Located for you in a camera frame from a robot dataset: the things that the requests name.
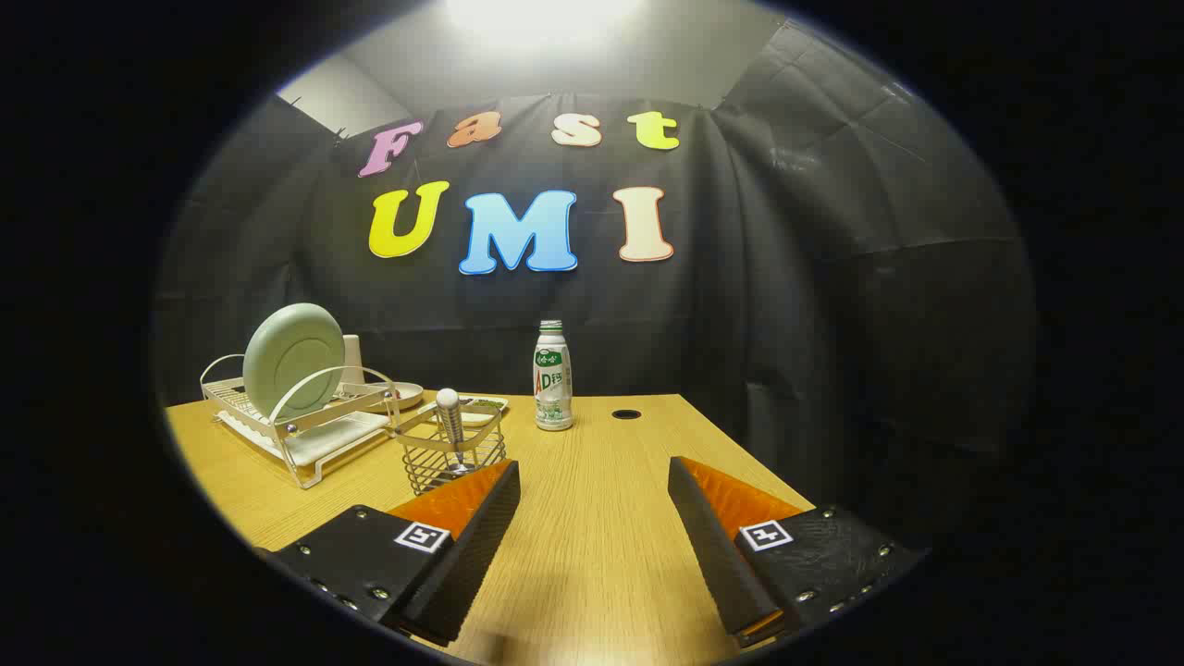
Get spoon with blue checkered handle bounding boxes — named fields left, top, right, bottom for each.
left=436, top=388, right=466, bottom=473

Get white wire dish rack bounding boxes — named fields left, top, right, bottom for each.
left=200, top=354, right=401, bottom=489

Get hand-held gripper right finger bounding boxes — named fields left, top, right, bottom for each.
left=668, top=456, right=926, bottom=648

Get pale green plate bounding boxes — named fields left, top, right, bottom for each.
left=242, top=303, right=346, bottom=422

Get black backdrop cloth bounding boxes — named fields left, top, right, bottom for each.
left=153, top=18, right=1037, bottom=556

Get white compartment snack tray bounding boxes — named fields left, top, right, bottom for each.
left=421, top=396, right=510, bottom=426

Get metal wire basket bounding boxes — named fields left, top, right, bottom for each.
left=396, top=400, right=508, bottom=497

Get white green-label drink bottle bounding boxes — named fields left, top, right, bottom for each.
left=533, top=320, right=574, bottom=432

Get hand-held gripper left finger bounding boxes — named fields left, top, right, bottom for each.
left=254, top=460, right=521, bottom=648

